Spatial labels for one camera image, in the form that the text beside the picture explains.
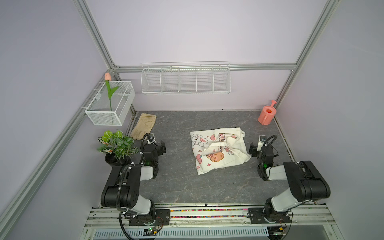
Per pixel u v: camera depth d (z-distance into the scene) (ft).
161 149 2.52
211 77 3.39
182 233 5.16
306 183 1.50
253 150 2.80
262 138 2.65
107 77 2.71
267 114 3.44
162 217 2.43
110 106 2.65
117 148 2.41
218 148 3.21
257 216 2.40
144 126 3.67
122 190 1.40
